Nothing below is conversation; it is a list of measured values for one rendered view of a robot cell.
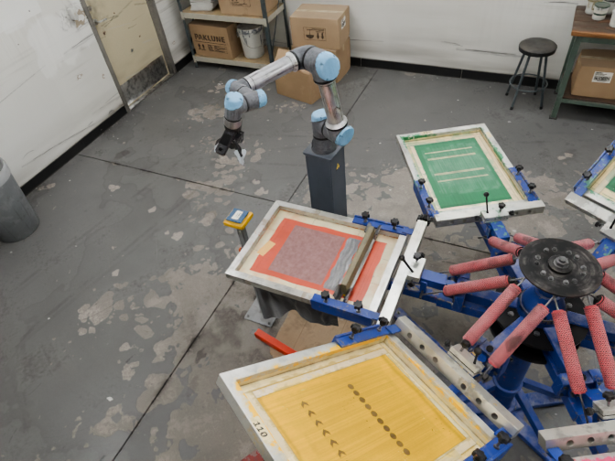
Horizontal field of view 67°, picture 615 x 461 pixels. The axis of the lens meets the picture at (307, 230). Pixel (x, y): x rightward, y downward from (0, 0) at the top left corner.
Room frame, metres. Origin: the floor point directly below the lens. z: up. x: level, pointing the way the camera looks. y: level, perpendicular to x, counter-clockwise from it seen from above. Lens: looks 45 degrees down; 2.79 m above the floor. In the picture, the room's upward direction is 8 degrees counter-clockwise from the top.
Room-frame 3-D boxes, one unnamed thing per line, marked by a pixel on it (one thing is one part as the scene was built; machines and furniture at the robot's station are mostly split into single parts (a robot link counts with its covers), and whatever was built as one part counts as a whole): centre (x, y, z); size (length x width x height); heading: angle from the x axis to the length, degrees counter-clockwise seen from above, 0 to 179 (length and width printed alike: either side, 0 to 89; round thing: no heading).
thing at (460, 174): (1.99, -0.95, 1.05); 1.08 x 0.61 x 0.23; 0
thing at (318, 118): (2.21, -0.17, 1.37); 0.13 x 0.12 x 0.14; 33
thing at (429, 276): (1.33, -0.53, 1.02); 0.17 x 0.06 x 0.05; 60
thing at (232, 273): (1.61, -0.04, 0.97); 0.79 x 0.58 x 0.04; 60
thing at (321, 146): (2.21, -0.16, 1.25); 0.15 x 0.15 x 0.10
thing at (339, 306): (1.25, -0.11, 0.98); 0.30 x 0.05 x 0.07; 60
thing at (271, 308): (1.45, 0.11, 0.74); 0.46 x 0.04 x 0.42; 60
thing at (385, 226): (1.73, -0.39, 0.97); 0.30 x 0.05 x 0.07; 60
